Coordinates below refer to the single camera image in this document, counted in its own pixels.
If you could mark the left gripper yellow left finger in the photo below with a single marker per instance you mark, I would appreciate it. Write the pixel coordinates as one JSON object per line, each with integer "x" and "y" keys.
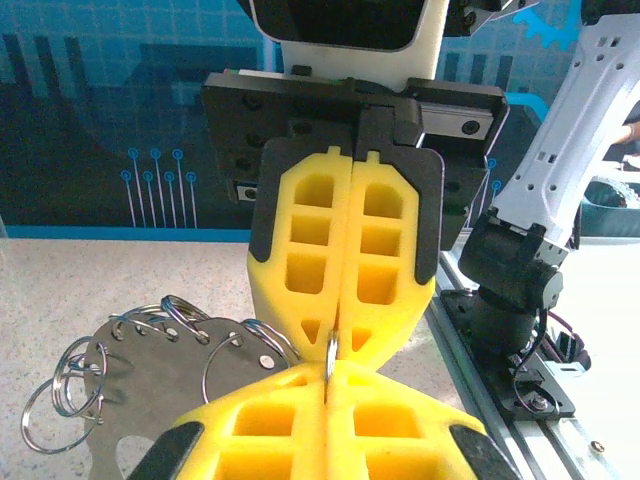
{"x": 310, "y": 440}

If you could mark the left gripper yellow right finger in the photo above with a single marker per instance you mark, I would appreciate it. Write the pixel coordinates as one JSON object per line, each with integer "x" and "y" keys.
{"x": 345, "y": 440}

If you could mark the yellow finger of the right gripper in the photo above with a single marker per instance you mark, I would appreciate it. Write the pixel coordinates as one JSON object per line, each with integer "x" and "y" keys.
{"x": 272, "y": 280}
{"x": 405, "y": 310}

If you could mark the silver split keyring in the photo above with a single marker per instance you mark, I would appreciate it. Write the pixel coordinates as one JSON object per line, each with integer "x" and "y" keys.
{"x": 130, "y": 315}
{"x": 205, "y": 372}
{"x": 330, "y": 360}
{"x": 272, "y": 332}
{"x": 23, "y": 422}
{"x": 182, "y": 300}
{"x": 104, "y": 370}

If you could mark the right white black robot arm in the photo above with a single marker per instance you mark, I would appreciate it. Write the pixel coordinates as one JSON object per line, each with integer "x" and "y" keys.
{"x": 565, "y": 125}

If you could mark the dark teal round object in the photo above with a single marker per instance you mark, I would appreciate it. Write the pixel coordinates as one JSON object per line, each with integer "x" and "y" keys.
{"x": 615, "y": 215}

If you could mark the person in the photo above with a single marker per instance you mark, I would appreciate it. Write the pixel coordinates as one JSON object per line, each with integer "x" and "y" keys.
{"x": 631, "y": 132}

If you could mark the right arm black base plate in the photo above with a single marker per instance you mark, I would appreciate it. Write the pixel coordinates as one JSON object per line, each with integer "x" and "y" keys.
{"x": 505, "y": 400}

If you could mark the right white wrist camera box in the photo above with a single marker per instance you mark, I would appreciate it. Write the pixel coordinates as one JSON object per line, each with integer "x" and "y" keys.
{"x": 350, "y": 20}

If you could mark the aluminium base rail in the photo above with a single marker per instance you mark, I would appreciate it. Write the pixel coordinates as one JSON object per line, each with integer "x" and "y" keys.
{"x": 550, "y": 450}

